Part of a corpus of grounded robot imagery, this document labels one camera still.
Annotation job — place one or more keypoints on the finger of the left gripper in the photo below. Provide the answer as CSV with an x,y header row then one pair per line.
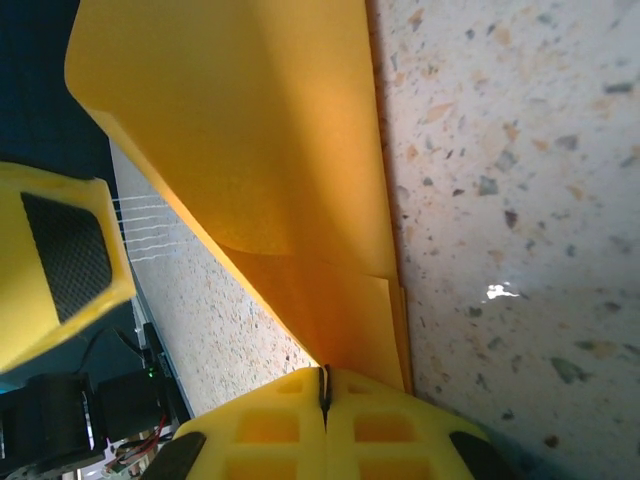
x,y
60,250

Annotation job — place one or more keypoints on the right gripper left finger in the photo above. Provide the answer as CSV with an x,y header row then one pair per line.
x,y
265,435

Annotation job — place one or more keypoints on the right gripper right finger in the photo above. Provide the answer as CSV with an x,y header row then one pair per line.
x,y
400,435

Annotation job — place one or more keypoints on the orange square paper sheet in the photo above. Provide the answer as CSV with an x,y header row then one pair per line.
x,y
250,125

